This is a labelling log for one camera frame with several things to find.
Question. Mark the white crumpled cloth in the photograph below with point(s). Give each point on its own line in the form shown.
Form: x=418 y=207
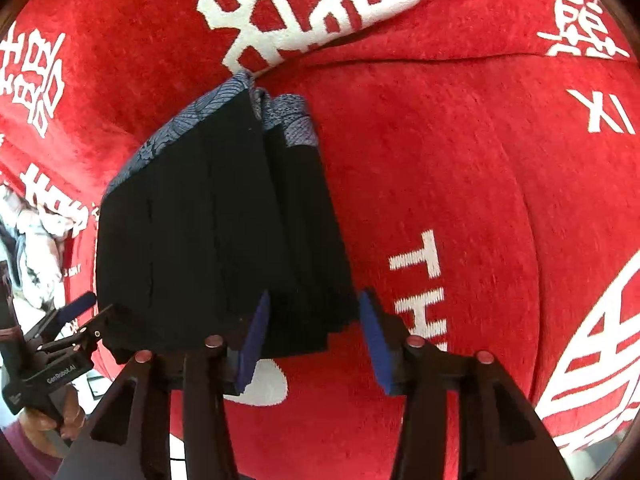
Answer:
x=35 y=240

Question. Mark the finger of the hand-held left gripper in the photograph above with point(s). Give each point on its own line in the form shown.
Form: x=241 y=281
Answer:
x=80 y=337
x=75 y=306

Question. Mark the person's left forearm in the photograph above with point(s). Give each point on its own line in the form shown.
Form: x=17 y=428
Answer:
x=27 y=452

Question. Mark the red printed blanket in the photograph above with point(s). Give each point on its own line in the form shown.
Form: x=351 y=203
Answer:
x=450 y=160

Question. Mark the person's left hand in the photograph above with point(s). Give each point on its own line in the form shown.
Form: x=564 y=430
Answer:
x=70 y=415

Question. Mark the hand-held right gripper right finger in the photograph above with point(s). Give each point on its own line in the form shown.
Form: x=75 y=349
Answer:
x=377 y=345

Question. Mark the black pants with blue waistband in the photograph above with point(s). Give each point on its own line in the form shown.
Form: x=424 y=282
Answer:
x=200 y=235

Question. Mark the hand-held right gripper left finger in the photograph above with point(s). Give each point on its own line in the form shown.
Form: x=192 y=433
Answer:
x=254 y=345

